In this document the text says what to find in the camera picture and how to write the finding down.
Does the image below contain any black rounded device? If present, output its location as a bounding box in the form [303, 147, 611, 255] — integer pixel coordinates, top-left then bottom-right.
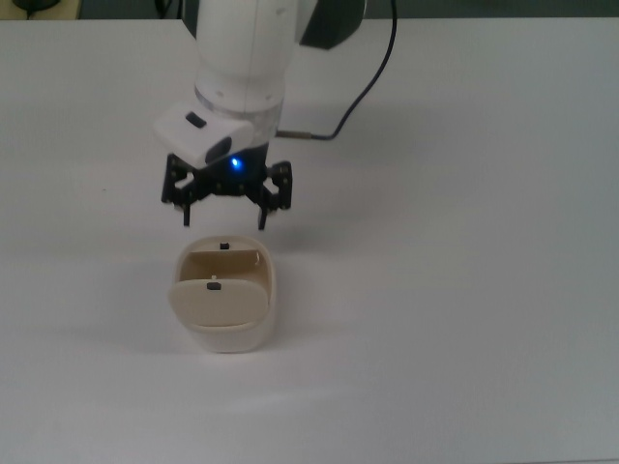
[11, 0, 63, 13]

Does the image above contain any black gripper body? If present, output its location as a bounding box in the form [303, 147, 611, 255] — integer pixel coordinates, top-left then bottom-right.
[192, 139, 273, 198]

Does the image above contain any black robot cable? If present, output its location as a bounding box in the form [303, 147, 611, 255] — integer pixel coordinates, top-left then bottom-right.
[277, 0, 399, 143]

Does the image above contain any small white lidded bin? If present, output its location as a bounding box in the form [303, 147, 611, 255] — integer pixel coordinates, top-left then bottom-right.
[165, 234, 279, 356]

